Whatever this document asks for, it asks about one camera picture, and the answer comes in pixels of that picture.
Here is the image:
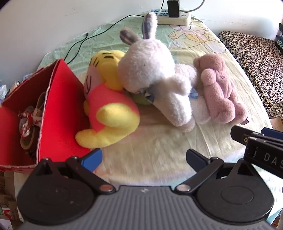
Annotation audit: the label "pink teddy bear plush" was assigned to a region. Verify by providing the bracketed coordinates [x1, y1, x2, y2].
[193, 54, 247, 125]

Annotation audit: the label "yellow bear plush red shirt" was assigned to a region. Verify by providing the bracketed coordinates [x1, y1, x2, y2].
[75, 50, 140, 149]

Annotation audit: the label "green plush with moustache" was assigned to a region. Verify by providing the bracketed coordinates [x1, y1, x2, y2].
[124, 90, 151, 105]

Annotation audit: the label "white rabbit plush plaid ears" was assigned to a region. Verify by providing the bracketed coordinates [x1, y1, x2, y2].
[117, 12, 211, 131]

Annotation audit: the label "pastel cartoon bed sheet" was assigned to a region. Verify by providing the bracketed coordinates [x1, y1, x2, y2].
[41, 13, 271, 186]

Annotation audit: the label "red cardboard box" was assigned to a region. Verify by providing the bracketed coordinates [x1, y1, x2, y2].
[1, 59, 89, 172]

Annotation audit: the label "dark patterned stool cushion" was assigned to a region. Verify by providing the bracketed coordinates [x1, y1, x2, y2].
[218, 31, 282, 119]

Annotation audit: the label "stack of children's books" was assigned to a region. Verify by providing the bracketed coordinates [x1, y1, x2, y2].
[1, 172, 22, 229]

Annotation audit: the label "white power strip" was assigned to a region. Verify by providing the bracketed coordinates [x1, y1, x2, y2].
[151, 9, 191, 26]

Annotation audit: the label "black power adapter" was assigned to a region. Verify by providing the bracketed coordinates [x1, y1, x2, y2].
[167, 0, 180, 18]

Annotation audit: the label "thin black charging cable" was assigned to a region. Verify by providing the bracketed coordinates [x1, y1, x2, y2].
[64, 0, 166, 65]

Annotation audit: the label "grey power strip cord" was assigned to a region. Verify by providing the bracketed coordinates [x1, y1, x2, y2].
[179, 0, 205, 13]

